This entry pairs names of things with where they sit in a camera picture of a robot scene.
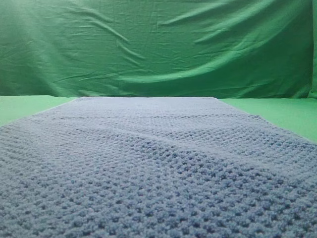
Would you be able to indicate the blue waffle-weave towel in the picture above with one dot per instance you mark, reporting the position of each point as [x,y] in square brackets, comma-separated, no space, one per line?
[100,167]

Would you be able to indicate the green backdrop cloth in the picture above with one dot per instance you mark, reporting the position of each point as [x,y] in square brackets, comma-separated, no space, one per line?
[156,48]

